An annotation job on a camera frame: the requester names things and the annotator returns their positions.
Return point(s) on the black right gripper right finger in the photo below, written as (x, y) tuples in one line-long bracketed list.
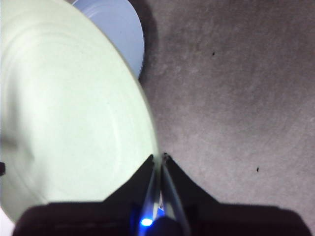
[(233, 221)]

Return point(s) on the light blue plate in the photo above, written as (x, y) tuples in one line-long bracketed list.
[(123, 32)]

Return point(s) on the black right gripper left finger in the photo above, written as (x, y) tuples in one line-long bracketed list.
[(86, 218)]

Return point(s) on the pale green plate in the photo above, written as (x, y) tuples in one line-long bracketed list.
[(73, 110)]

